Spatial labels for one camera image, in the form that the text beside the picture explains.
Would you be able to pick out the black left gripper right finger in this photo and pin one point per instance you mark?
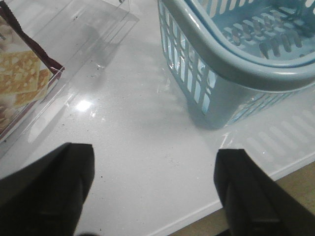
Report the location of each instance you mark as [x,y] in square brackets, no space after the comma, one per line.
[254,204]

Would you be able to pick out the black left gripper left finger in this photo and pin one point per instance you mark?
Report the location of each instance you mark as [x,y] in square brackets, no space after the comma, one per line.
[46,197]

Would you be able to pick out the light blue plastic basket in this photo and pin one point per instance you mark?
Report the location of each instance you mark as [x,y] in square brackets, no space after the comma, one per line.
[235,58]

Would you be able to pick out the maroon cracker package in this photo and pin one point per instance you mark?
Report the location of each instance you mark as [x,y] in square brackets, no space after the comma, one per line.
[26,72]

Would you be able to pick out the clear acrylic left shelf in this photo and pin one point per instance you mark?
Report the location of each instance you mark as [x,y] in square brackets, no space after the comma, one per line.
[79,34]

